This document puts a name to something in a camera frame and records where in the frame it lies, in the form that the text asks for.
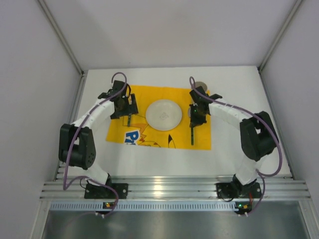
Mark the right aluminium corner post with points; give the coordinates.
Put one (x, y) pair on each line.
(292, 13)

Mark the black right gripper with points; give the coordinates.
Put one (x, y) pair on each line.
(195, 121)

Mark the perforated grey cable duct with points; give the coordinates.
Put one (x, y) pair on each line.
(152, 206)

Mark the fork with teal handle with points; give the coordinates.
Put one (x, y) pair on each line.
(129, 120)

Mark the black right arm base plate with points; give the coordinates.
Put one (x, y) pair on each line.
(227, 191)

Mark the yellow cartoon print cloth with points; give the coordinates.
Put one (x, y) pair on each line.
(141, 134)

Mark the cream round plate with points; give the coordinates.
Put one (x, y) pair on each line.
(163, 115)

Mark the spoon with teal handle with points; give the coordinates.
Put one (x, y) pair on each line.
(191, 127)

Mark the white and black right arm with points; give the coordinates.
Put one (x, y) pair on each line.
(257, 134)

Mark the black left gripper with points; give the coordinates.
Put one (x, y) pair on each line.
(130, 111)

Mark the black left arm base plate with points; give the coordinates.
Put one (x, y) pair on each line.
(99, 192)

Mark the beige paper cup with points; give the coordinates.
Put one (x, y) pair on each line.
(201, 84)

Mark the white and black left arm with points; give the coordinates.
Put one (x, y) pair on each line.
(77, 147)

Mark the aluminium corner post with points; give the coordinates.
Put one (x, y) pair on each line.
(59, 34)
(292, 13)

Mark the left aluminium corner post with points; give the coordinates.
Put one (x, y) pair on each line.
(59, 34)

